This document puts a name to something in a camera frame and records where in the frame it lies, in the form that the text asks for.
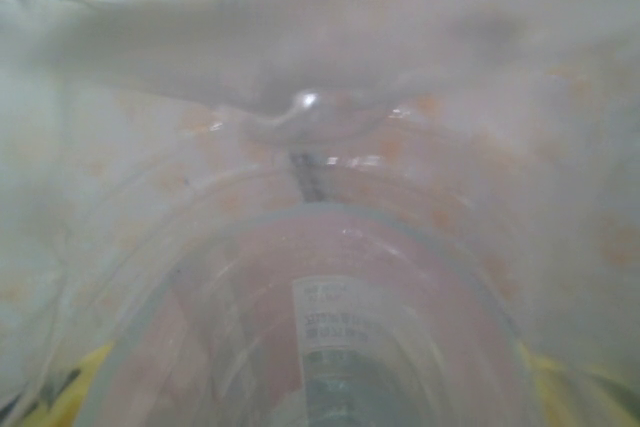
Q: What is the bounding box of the red-label bottle with red cap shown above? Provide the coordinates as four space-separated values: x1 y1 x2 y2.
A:
29 89 601 427

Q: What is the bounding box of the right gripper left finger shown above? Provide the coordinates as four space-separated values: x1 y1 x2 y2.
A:
0 341 119 427

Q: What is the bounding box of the clear plastic bin liner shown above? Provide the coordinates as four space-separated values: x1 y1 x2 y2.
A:
0 0 640 148

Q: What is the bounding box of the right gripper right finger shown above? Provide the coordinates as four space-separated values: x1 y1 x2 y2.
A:
517 339 640 427

